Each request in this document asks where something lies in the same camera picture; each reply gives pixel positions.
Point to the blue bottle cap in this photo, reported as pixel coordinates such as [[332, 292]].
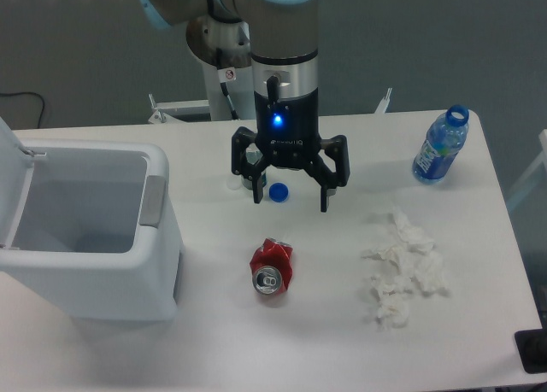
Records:
[[278, 192]]

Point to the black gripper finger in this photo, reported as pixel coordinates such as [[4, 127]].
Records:
[[327, 162], [242, 138]]

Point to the white trash bin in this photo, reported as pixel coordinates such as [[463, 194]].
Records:
[[99, 237]]

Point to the crushed red soda can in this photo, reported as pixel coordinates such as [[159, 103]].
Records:
[[271, 267]]

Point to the black device at edge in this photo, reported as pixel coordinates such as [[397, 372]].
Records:
[[531, 345]]

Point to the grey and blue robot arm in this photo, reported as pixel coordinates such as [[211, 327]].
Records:
[[284, 60]]

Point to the white furniture at right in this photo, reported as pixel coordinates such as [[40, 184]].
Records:
[[533, 175]]

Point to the crumpled white tissue paper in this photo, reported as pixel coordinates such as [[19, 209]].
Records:
[[415, 264]]

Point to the blue plastic water bottle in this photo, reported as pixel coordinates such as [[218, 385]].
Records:
[[444, 140]]

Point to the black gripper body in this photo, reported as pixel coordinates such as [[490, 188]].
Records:
[[288, 130]]

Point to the white bottle cap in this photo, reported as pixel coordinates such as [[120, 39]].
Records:
[[233, 183]]

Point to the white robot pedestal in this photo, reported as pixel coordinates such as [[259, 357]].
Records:
[[223, 49]]

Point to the white trash bin lid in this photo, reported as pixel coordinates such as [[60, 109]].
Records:
[[17, 169]]

